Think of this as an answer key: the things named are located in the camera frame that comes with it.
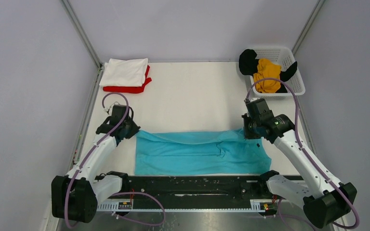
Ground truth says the cyan t-shirt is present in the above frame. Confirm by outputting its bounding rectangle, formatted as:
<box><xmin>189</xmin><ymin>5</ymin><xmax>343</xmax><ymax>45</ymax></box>
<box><xmin>134</xmin><ymin>128</ymin><xmax>272</xmax><ymax>176</ymax></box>

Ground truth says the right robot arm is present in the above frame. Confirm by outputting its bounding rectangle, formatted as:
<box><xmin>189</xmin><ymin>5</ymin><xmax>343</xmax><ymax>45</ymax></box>
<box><xmin>242</xmin><ymin>99</ymin><xmax>357</xmax><ymax>229</ymax></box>

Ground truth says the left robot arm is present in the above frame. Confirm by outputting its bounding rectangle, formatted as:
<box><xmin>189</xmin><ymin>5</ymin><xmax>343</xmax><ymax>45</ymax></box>
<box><xmin>51</xmin><ymin>105</ymin><xmax>140</xmax><ymax>223</ymax></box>

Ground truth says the red folded t-shirt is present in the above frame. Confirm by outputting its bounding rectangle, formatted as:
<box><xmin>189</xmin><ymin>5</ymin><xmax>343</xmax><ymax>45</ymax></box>
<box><xmin>102</xmin><ymin>65</ymin><xmax>152</xmax><ymax>94</ymax></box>

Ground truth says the yellow t-shirt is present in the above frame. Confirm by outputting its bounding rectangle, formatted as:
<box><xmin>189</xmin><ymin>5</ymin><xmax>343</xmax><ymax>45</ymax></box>
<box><xmin>253</xmin><ymin>59</ymin><xmax>282</xmax><ymax>93</ymax></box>

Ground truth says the white folded t-shirt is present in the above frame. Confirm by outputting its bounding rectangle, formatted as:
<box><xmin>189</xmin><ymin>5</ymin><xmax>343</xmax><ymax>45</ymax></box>
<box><xmin>99</xmin><ymin>58</ymin><xmax>148</xmax><ymax>87</ymax></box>

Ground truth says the black t-shirt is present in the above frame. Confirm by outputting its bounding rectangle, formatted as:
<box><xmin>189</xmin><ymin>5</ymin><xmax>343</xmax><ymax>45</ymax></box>
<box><xmin>238</xmin><ymin>49</ymin><xmax>297</xmax><ymax>93</ymax></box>

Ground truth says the white plastic basket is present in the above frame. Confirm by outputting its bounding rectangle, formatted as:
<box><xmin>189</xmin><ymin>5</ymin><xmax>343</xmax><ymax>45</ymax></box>
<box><xmin>249</xmin><ymin>45</ymin><xmax>305</xmax><ymax>100</ymax></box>

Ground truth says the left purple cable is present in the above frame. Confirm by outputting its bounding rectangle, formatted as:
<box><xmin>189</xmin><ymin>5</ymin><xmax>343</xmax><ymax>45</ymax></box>
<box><xmin>64</xmin><ymin>92</ymin><xmax>131</xmax><ymax>221</ymax></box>

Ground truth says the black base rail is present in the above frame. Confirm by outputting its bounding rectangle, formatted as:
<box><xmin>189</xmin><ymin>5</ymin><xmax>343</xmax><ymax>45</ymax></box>
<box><xmin>100</xmin><ymin>175</ymin><xmax>288</xmax><ymax>211</ymax></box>

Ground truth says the white slotted cable duct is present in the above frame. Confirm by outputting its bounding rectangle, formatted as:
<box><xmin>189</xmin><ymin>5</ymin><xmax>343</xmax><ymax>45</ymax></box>
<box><xmin>97</xmin><ymin>199</ymin><xmax>277</xmax><ymax>213</ymax></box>

